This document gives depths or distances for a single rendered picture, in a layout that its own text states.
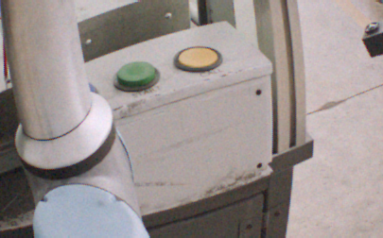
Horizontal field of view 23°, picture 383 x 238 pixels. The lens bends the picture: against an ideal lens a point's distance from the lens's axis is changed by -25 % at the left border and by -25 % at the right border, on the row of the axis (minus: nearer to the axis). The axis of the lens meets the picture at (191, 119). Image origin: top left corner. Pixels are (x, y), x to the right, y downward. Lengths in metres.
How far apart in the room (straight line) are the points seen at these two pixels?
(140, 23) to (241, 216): 0.27
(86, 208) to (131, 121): 0.30
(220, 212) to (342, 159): 1.23
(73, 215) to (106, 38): 0.52
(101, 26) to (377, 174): 1.30
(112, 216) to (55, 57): 0.14
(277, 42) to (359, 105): 1.54
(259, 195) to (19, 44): 0.59
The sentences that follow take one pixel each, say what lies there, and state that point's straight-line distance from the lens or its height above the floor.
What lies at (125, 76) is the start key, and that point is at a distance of 1.20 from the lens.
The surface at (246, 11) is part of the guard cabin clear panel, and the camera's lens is 1.36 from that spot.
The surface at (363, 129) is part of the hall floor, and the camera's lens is 2.69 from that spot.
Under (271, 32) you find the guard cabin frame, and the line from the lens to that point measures 1.26.
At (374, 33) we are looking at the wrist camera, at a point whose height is 1.04.
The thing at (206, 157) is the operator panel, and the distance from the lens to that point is 1.25.
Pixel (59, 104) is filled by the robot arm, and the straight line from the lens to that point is 0.93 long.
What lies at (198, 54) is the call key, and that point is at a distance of 1.23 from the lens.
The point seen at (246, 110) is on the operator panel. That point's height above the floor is 0.85.
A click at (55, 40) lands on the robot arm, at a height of 1.10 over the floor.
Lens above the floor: 1.54
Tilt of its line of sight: 34 degrees down
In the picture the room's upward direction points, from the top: 4 degrees counter-clockwise
